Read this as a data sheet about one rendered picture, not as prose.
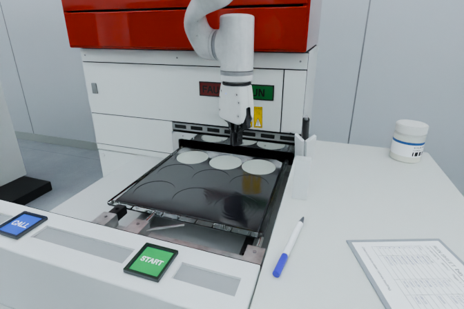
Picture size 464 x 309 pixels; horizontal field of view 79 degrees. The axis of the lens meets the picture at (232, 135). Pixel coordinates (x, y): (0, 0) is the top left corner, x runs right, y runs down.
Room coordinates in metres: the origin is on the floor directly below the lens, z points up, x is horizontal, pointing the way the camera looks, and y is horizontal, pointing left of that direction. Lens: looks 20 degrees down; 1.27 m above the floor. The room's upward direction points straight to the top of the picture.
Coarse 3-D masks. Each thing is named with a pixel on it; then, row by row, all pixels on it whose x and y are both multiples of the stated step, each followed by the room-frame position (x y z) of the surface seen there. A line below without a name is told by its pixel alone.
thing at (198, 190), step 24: (168, 168) 0.74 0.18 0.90; (192, 168) 0.74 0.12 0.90; (216, 168) 0.73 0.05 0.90; (240, 168) 0.73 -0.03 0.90; (144, 192) 0.60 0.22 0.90; (168, 192) 0.60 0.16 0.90; (192, 192) 0.60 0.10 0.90; (216, 192) 0.60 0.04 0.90; (240, 192) 0.60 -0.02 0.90; (264, 192) 0.60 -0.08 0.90; (192, 216) 0.51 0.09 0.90; (216, 216) 0.51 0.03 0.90; (240, 216) 0.51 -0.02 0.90
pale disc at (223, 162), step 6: (222, 156) 0.82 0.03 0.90; (228, 156) 0.82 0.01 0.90; (210, 162) 0.78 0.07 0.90; (216, 162) 0.77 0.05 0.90; (222, 162) 0.77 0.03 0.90; (228, 162) 0.77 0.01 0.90; (234, 162) 0.77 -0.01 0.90; (240, 162) 0.77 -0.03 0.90; (222, 168) 0.73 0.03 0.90; (228, 168) 0.73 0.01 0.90
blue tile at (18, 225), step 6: (24, 216) 0.42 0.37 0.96; (30, 216) 0.42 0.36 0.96; (12, 222) 0.40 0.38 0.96; (18, 222) 0.40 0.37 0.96; (24, 222) 0.40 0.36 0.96; (30, 222) 0.40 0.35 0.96; (0, 228) 0.39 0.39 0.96; (6, 228) 0.39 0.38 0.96; (12, 228) 0.39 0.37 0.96; (18, 228) 0.39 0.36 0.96; (24, 228) 0.39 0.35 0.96
